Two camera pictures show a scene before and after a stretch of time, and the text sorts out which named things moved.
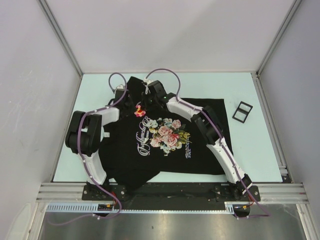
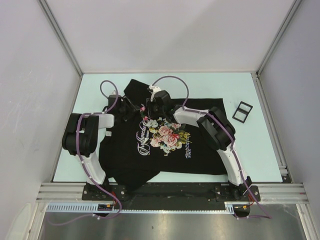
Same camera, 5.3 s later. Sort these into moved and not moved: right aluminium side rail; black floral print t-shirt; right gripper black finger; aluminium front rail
Moved: right gripper black finger
Not moved: aluminium front rail; right aluminium side rail; black floral print t-shirt
